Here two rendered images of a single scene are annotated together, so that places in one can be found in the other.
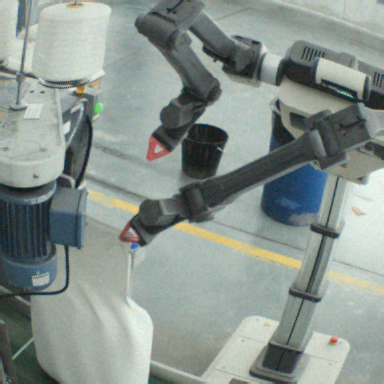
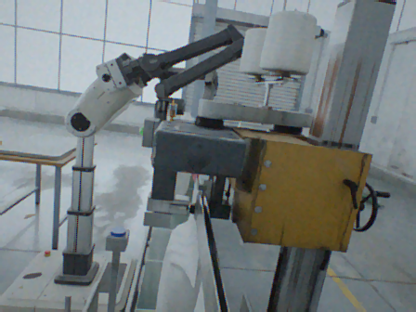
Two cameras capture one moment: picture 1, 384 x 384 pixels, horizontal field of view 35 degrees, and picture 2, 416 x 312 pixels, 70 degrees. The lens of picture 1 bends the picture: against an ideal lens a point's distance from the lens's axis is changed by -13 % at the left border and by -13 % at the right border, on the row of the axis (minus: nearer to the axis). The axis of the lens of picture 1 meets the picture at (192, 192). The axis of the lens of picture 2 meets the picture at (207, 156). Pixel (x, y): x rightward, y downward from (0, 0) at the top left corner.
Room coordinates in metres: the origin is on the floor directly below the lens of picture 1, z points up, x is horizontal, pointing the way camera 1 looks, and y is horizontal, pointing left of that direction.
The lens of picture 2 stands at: (1.92, 1.27, 1.44)
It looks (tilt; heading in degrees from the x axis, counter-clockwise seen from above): 12 degrees down; 243
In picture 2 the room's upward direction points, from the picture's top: 9 degrees clockwise
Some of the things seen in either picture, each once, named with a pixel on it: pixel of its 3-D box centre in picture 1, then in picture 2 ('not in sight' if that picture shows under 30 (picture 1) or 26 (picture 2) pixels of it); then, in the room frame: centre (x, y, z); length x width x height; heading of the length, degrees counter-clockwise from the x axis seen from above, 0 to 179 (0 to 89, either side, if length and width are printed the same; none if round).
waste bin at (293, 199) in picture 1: (301, 161); not in sight; (3.57, -0.60, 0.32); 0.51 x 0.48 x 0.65; 160
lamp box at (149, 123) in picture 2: (86, 104); (150, 132); (1.67, 0.32, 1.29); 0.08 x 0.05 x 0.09; 70
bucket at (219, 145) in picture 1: (201, 151); not in sight; (3.89, -0.02, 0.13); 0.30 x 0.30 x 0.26
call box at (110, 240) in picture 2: (128, 251); (117, 240); (1.71, 0.16, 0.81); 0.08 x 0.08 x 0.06; 70
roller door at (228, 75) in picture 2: not in sight; (243, 87); (-2.57, -6.08, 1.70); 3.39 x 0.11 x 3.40; 160
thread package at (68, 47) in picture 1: (70, 38); (264, 54); (1.27, 0.30, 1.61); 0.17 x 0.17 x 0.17
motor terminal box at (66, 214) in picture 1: (68, 221); not in sight; (1.14, 0.24, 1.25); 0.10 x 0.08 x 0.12; 5
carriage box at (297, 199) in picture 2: not in sight; (293, 186); (1.24, 0.56, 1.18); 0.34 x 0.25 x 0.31; 160
